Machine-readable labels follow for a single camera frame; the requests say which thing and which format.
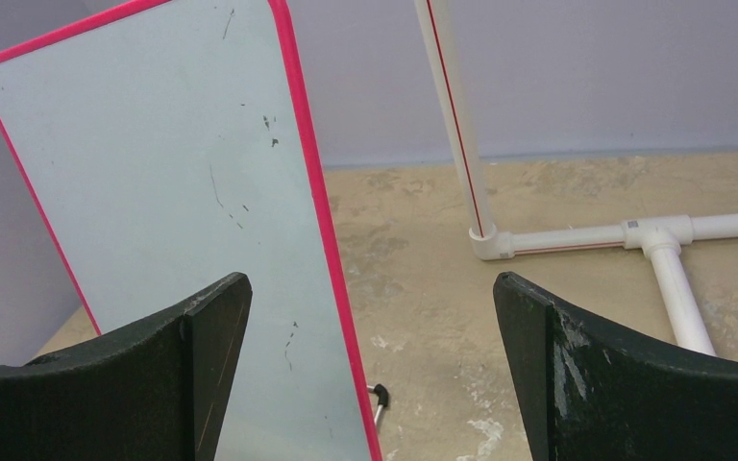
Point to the metal whiteboard stand leg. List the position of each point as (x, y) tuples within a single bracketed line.
[(382, 395)]

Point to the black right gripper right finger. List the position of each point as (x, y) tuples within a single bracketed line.
[(591, 389)]

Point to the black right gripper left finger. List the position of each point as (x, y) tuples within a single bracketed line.
[(155, 389)]

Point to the white PVC pipe frame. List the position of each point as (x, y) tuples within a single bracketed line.
[(661, 239)]

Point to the pink framed whiteboard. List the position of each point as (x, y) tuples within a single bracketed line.
[(170, 143)]

